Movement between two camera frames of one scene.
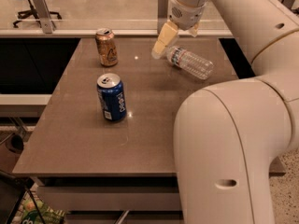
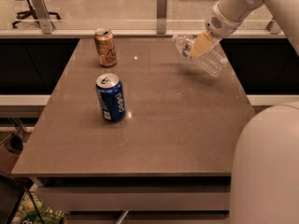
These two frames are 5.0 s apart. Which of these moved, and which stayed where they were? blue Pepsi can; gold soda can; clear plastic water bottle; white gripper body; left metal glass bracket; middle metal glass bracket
Moved: clear plastic water bottle; white gripper body
Stayed: middle metal glass bracket; left metal glass bracket; gold soda can; blue Pepsi can
